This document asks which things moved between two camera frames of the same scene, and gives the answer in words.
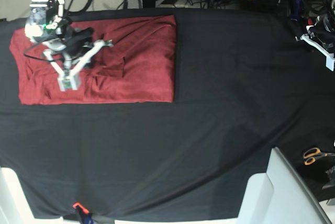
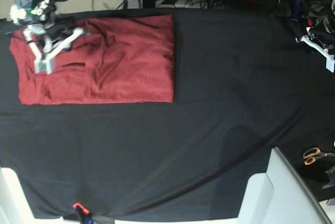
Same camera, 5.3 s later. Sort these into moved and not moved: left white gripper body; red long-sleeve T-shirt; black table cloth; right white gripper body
Moved: left white gripper body
Not moved: black table cloth; red long-sleeve T-shirt; right white gripper body
